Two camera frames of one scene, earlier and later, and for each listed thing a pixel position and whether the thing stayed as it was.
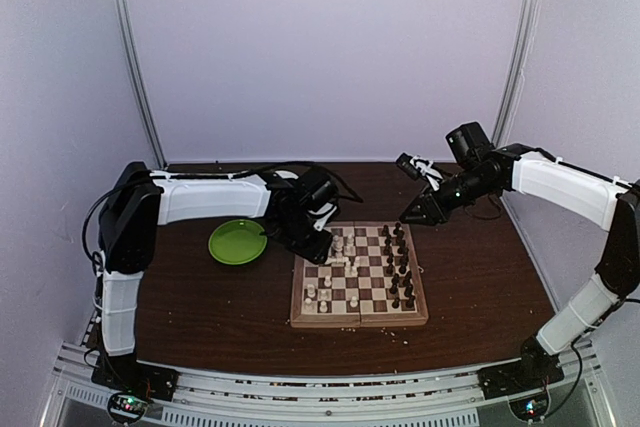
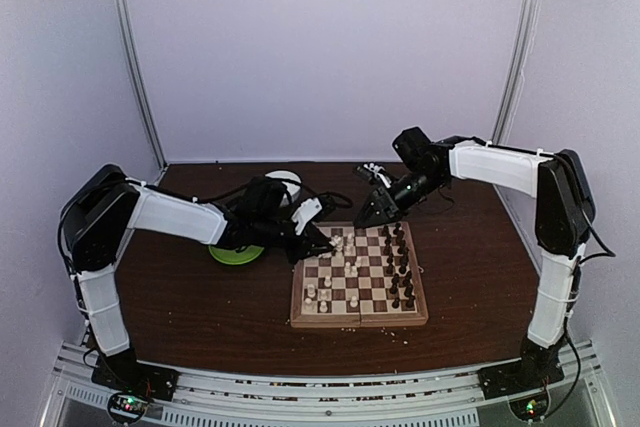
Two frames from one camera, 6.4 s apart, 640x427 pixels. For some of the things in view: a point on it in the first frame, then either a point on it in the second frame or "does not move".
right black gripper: (431, 207) -> (385, 204)
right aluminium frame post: (522, 45) does not move
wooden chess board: (372, 277) does not move
